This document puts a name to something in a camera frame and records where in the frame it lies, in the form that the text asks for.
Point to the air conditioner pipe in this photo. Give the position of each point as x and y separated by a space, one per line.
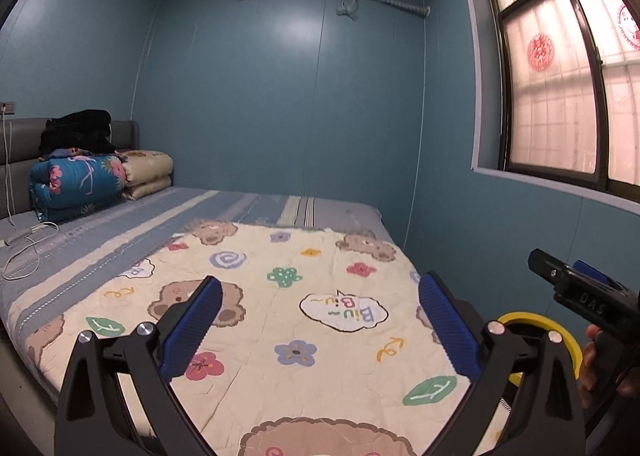
348 8

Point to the window with dark frame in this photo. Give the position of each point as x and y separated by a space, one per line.
573 127

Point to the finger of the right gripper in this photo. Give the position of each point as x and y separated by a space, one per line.
589 271

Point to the grey padded headboard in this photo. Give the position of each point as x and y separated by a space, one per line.
20 139

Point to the red paper window decoration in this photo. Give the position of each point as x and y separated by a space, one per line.
540 52

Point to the cream bear print quilt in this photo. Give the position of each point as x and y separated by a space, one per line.
320 347

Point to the black clothing pile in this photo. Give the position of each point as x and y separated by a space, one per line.
88 130

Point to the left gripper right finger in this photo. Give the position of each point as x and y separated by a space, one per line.
453 322

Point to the wall power socket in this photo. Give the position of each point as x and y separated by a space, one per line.
8 108

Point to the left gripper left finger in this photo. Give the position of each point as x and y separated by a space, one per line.
184 326

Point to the cream folded blanket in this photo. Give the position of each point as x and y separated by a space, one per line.
147 172

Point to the blue floral folded duvet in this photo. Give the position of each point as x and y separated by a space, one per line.
64 186

